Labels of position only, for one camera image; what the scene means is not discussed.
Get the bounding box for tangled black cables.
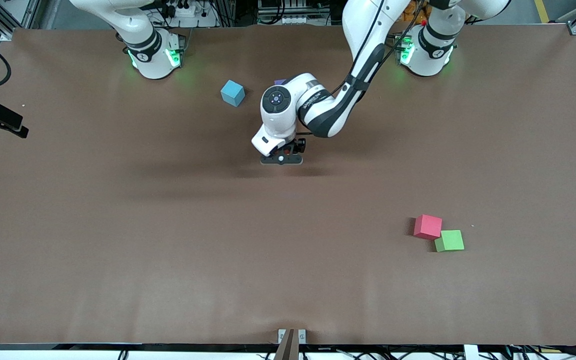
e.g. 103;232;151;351
505;337;576;360

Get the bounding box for light blue foam block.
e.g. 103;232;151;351
220;80;246;108

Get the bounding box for green foam block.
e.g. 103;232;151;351
434;230;465;253

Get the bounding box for metal bracket plate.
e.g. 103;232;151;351
278;328;307;345

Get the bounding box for red foam block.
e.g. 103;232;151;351
413;214;443;240

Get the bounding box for white vented device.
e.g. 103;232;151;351
258;0;314;25

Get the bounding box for brown camera post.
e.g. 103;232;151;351
274;328;300;360

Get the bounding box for white power strip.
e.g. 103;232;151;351
160;0;204;20

